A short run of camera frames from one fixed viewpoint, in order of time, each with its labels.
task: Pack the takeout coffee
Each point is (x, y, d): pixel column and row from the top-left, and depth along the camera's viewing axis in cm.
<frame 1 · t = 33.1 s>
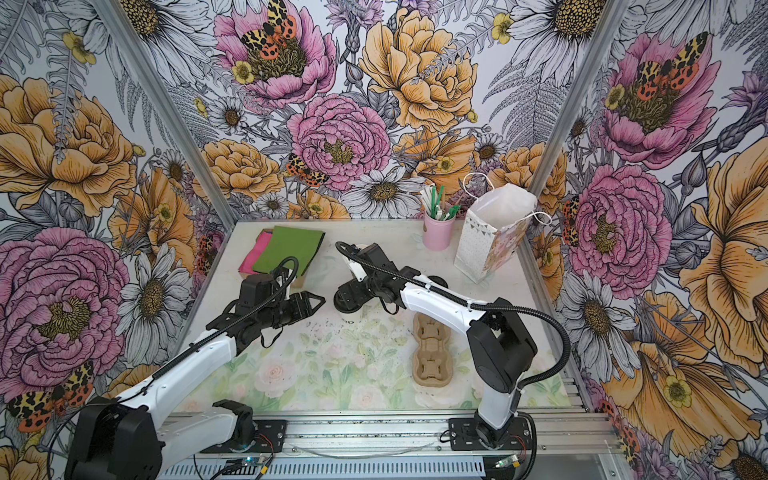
left hand: (317, 311, 83), fingers open
right hand: (356, 293, 86), fingers open
brown pulp cup carrier: (432, 365, 85), point 3 cm above the table
pink paper napkin: (258, 250, 111), point 4 cm above the table
pink plastic straw cup: (437, 234, 111), point 8 cm above the table

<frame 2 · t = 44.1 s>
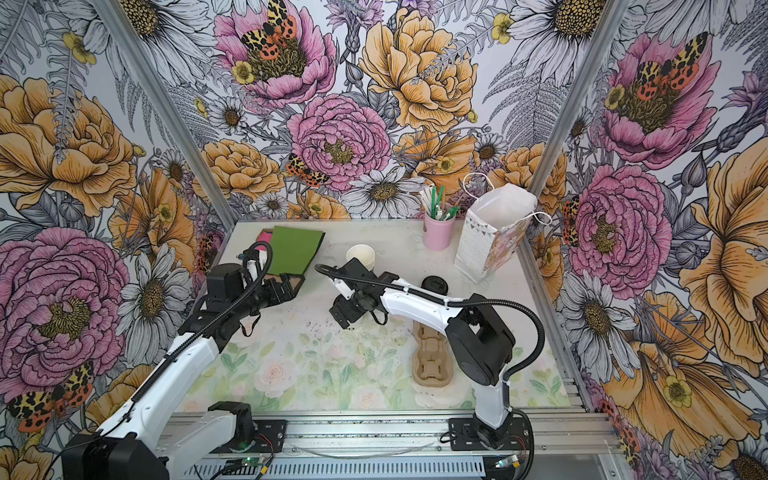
left hand: (292, 289, 81), fingers open
right hand: (351, 314, 87), fingers open
stack of paper cups: (364, 253, 97), point 14 cm above the table
the other named things where they were.

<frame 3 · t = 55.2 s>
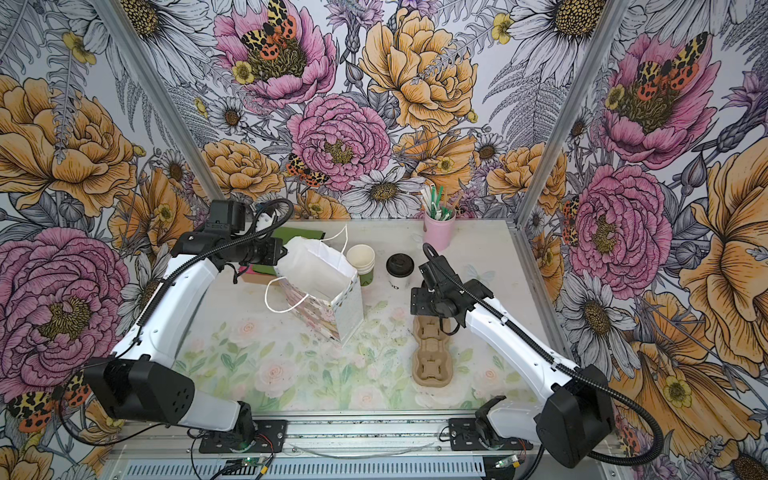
left hand: (282, 260, 79), fingers closed
right hand: (427, 311, 81), fingers open
white paper coffee cup: (400, 283, 101), point 5 cm above the table
black plastic cup lid: (400, 265, 96), point 12 cm above the table
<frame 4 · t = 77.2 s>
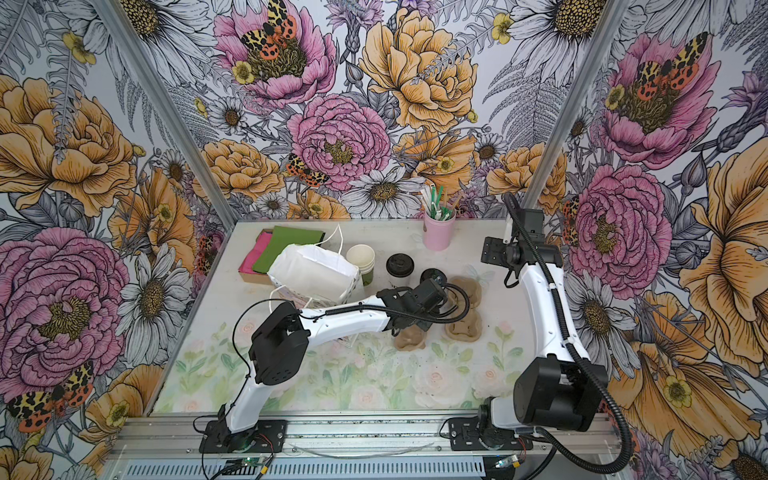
left hand: (421, 312, 88), fingers closed
right hand: (499, 259, 82), fingers open
brown pulp cup carrier: (469, 329, 92), point 3 cm above the table
brown pulp carrier: (410, 338, 91), point 2 cm above the table
